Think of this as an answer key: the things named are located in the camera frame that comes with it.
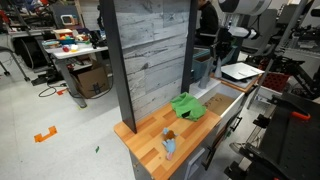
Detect toys on desk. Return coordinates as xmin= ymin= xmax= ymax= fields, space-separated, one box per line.
xmin=41 ymin=29 xmax=91 ymax=53

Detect grey wood backsplash panel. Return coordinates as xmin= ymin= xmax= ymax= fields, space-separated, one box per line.
xmin=99 ymin=0 xmax=197 ymax=132

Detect red crate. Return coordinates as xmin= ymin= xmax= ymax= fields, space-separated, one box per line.
xmin=262 ymin=72 xmax=289 ymax=92

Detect person in black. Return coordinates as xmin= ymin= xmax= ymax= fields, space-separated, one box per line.
xmin=194 ymin=0 xmax=219 ymax=46

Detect white desk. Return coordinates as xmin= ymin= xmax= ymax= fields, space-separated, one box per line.
xmin=43 ymin=42 xmax=109 ymax=109

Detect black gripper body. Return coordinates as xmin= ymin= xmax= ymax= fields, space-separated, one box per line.
xmin=212 ymin=27 xmax=237 ymax=64

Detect white sink basin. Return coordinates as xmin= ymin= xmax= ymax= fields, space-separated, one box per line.
xmin=189 ymin=79 xmax=245 ymax=126

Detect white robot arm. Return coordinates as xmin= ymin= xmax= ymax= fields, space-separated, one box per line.
xmin=211 ymin=0 xmax=272 ymax=78

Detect orange floor tape marker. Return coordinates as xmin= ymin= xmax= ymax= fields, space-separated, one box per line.
xmin=34 ymin=126 xmax=57 ymax=143

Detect white tray board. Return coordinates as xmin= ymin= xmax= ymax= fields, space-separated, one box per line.
xmin=221 ymin=62 xmax=264 ymax=80

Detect wooden counter cabinet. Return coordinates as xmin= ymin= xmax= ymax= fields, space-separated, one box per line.
xmin=113 ymin=102 xmax=222 ymax=180

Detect cardboard box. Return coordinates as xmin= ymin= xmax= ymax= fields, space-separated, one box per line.
xmin=71 ymin=67 xmax=109 ymax=98

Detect black equipment stand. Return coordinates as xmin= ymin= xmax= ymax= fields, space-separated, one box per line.
xmin=224 ymin=93 xmax=320 ymax=180

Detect teal storage bin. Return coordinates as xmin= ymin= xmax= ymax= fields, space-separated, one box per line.
xmin=192 ymin=49 xmax=211 ymax=81

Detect green cloth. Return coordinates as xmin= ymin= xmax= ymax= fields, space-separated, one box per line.
xmin=170 ymin=92 xmax=206 ymax=122

